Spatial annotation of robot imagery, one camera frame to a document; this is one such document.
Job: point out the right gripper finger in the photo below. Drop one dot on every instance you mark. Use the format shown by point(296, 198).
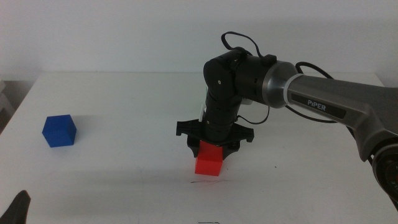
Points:
point(229, 151)
point(194, 148)

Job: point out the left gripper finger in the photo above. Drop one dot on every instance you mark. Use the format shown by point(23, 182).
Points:
point(17, 210)

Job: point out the red cube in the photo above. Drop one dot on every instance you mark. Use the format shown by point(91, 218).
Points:
point(208, 161)

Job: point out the blue cube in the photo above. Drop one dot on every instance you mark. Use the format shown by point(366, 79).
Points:
point(59, 132)

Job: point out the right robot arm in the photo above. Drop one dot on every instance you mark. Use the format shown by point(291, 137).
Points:
point(326, 93)

